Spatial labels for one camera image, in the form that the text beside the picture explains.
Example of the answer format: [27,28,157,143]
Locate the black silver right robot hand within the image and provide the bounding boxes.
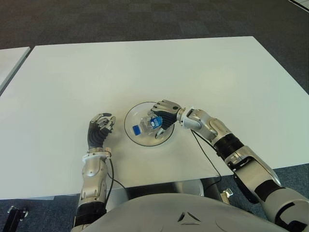
[147,99,182,140]

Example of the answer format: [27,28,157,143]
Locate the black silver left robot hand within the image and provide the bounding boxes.
[87,112,116,148]

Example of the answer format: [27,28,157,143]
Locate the clear water bottle blue cap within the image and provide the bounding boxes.
[131,115,163,136]

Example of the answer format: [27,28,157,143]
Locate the white plate with black rim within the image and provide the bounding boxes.
[124,101,176,147]

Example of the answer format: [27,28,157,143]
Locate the grey robot torso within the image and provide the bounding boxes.
[72,193,290,232]

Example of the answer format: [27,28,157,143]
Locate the neighbouring white table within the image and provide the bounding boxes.
[0,47,31,96]

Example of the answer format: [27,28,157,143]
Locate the black stand with caster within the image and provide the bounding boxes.
[7,205,29,232]

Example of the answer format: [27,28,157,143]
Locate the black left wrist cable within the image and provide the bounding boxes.
[103,154,126,203]

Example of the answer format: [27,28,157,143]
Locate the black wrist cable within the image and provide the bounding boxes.
[103,154,126,203]
[190,129,223,191]

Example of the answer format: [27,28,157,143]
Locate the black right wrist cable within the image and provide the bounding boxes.
[190,129,223,191]

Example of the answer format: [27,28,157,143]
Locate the metal floor bracket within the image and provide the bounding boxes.
[221,188,234,203]

